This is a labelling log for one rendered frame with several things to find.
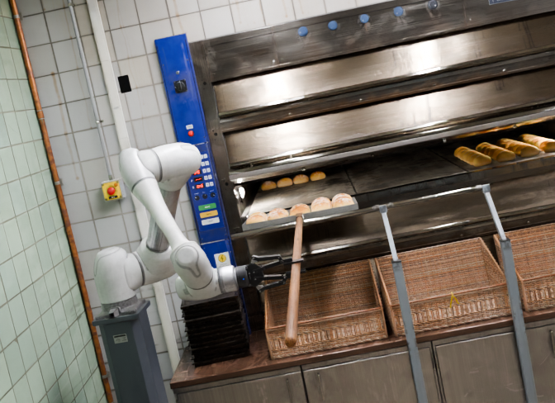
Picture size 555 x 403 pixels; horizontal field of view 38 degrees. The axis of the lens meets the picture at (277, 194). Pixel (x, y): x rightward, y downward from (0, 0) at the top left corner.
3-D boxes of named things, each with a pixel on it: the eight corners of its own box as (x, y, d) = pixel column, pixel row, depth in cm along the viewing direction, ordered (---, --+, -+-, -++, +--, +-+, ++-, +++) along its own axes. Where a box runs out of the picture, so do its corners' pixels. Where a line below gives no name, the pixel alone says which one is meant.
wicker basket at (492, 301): (381, 308, 414) (372, 257, 411) (490, 287, 412) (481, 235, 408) (394, 338, 366) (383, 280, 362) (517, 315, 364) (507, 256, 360)
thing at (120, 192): (107, 200, 413) (103, 181, 412) (126, 196, 413) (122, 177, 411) (104, 202, 406) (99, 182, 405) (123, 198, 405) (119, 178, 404)
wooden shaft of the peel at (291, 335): (297, 348, 196) (295, 336, 196) (285, 350, 197) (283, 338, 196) (303, 222, 366) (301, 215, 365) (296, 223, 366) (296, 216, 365)
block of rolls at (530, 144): (453, 156, 479) (451, 147, 479) (533, 140, 477) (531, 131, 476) (474, 168, 419) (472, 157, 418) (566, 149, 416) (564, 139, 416)
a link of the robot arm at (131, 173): (133, 177, 293) (166, 169, 300) (112, 144, 301) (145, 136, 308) (128, 201, 302) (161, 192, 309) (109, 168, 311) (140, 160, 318)
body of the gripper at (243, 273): (234, 263, 280) (261, 258, 279) (239, 286, 281) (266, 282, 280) (233, 268, 272) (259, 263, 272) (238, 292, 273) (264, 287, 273)
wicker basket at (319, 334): (273, 329, 418) (263, 277, 415) (380, 308, 415) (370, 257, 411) (269, 361, 370) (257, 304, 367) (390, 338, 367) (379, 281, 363)
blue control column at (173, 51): (262, 329, 618) (201, 52, 589) (282, 326, 617) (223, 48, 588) (244, 443, 427) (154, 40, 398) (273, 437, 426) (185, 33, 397)
